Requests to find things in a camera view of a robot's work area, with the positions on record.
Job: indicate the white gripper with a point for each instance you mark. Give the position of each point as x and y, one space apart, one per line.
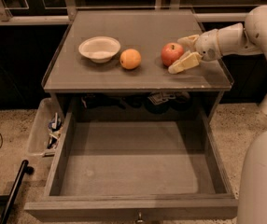
206 45

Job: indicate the red apple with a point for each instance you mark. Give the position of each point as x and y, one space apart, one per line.
170 53

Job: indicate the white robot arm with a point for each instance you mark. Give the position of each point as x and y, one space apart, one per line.
246 38

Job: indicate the open grey top drawer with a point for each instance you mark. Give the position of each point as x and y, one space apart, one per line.
111 170

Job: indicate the metal drawer knob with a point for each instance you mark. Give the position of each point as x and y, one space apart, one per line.
139 219

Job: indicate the clutter inside cabinet shelf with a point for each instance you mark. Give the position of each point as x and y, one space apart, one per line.
155 103

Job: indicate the orange fruit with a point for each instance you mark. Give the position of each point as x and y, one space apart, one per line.
130 59

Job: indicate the white paper bowl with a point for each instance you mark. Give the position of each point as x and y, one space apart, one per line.
99 49

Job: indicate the items in plastic bin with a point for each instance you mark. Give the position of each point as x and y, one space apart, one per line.
54 128

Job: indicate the black metal bar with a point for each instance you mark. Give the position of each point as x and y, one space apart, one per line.
25 168

